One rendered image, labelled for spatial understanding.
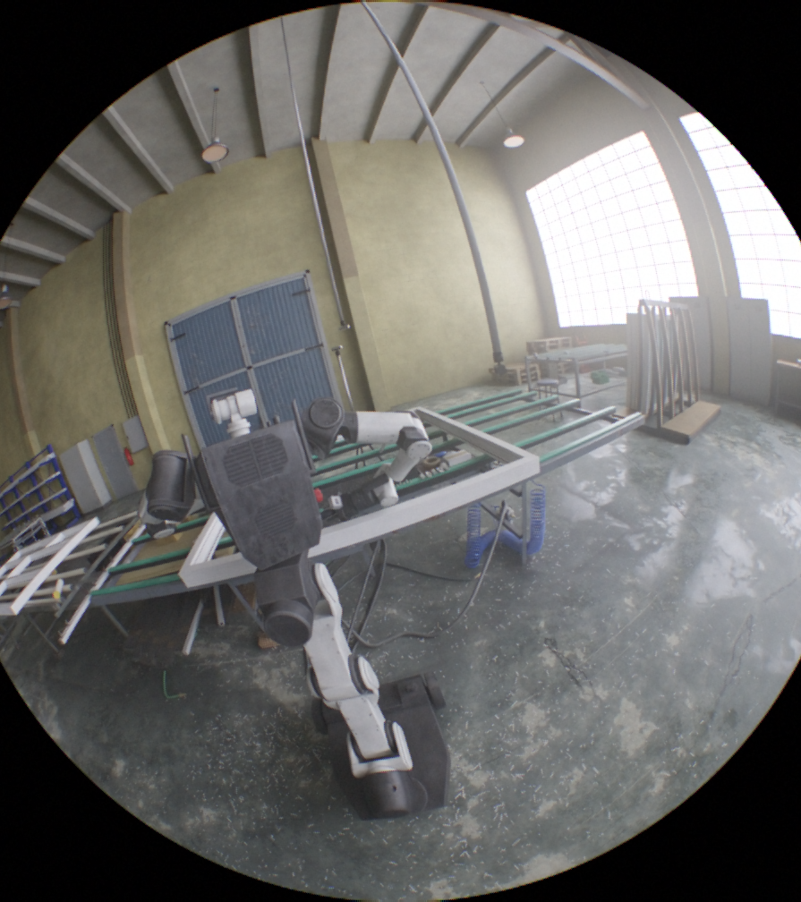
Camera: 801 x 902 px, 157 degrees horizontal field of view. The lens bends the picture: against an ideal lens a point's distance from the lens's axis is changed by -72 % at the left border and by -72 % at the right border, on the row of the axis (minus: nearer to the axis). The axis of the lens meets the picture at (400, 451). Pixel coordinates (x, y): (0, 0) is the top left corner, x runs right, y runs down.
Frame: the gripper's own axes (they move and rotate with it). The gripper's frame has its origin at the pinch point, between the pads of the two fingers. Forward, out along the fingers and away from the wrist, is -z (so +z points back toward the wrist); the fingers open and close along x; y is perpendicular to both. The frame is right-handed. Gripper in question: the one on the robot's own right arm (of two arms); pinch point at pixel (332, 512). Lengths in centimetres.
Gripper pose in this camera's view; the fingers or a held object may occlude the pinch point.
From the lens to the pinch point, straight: 113.9
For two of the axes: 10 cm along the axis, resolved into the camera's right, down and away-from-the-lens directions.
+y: 2.9, 3.5, 8.9
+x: 3.5, 8.3, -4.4
